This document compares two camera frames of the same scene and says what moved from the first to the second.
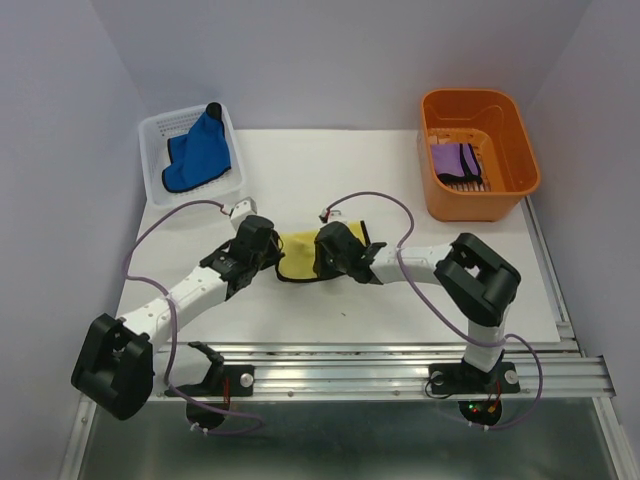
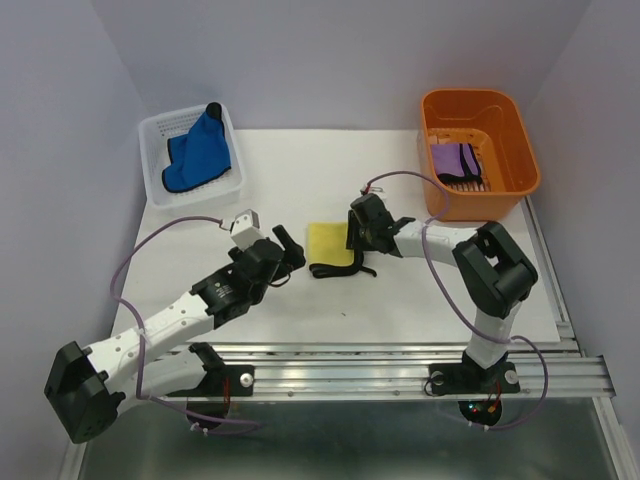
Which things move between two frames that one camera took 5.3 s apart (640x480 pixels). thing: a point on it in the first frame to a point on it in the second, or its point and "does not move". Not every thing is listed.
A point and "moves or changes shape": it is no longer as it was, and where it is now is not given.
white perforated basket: [154, 135] does not move
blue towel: [199, 156] does not move
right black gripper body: [327, 265] to [364, 236]
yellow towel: [296, 260] moves or changes shape
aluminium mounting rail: [371, 372] does not move
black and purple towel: [456, 163] does not move
